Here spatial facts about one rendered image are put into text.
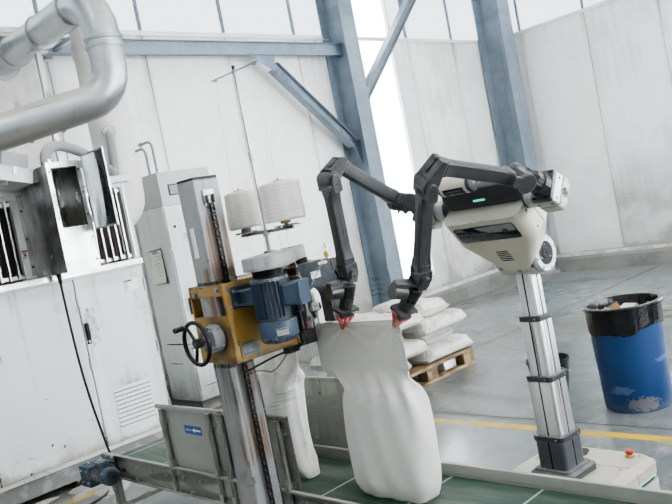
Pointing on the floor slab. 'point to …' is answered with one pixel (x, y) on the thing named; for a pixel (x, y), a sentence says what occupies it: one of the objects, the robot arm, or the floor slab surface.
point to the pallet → (441, 363)
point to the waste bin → (630, 352)
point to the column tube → (236, 421)
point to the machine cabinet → (79, 437)
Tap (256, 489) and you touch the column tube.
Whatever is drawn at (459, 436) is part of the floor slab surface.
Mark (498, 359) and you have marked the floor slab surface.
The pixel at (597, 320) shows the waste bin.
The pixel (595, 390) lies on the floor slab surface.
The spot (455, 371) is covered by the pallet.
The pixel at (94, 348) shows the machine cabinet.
